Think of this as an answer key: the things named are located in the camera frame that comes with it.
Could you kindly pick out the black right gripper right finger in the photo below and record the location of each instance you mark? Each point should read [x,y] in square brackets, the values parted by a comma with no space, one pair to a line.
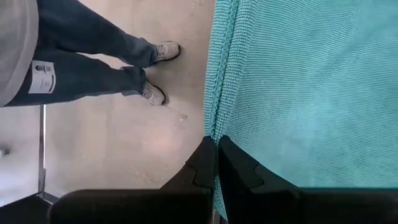
[248,193]

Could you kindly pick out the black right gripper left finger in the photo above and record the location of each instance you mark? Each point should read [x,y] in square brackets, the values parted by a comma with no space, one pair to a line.
[202,174]

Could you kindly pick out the teal terry towel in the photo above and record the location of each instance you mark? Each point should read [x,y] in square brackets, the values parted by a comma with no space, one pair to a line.
[311,93]

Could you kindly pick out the person's grey shoe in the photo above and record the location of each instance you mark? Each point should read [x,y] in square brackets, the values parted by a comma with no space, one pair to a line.
[152,93]
[168,51]

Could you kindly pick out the person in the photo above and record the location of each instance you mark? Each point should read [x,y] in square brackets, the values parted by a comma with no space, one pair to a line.
[93,31]

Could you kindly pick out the black metal base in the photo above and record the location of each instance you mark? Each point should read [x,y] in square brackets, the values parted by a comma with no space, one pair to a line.
[21,211]

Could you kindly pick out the white paper badge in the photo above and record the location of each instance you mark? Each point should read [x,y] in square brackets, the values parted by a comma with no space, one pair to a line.
[42,77]

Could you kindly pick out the thin metal post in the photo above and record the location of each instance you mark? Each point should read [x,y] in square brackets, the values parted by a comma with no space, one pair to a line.
[42,149]

